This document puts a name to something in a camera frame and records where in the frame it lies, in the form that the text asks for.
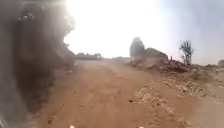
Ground reddish-brown dirt road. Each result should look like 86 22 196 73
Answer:
33 59 201 128

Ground distant low bushes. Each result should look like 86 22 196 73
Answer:
75 52 103 61

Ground brown building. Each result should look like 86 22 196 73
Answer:
143 47 170 65

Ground stony dirt verge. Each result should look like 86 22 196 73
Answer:
128 59 224 128

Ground large dark tree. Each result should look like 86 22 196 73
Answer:
0 0 78 114

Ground tall dark bush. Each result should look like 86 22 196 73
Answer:
129 36 146 63

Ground thin palm-like tree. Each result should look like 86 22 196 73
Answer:
178 39 195 66

